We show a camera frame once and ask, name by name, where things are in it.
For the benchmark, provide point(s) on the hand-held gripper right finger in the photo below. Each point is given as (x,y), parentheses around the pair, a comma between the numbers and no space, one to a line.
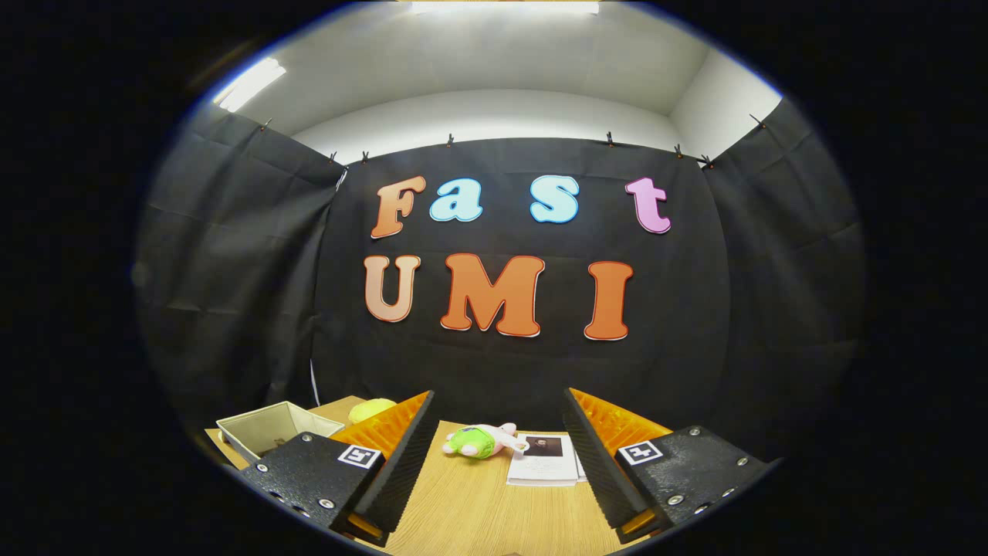
(594,463)

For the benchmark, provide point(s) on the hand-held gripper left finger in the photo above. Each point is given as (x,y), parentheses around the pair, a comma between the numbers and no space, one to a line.
(409,455)

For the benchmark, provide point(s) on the beige fabric storage box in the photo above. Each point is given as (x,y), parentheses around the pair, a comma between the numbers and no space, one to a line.
(270,423)

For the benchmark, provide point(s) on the white book with portrait cover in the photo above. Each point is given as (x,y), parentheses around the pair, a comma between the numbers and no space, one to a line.
(540,467)

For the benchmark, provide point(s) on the yellow plush bun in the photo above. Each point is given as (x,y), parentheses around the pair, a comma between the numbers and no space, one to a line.
(370,409)

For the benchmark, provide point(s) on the green and pink plush toy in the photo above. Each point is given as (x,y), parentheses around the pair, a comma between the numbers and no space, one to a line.
(472,444)

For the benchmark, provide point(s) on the row of black cloth clips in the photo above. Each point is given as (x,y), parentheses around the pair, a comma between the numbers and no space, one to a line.
(609,140)

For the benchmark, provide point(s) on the long ceiling light strip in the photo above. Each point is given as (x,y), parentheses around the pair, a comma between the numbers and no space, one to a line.
(248,85)

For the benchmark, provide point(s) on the wide ceiling light panel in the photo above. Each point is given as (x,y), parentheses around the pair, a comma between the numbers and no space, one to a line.
(505,7)

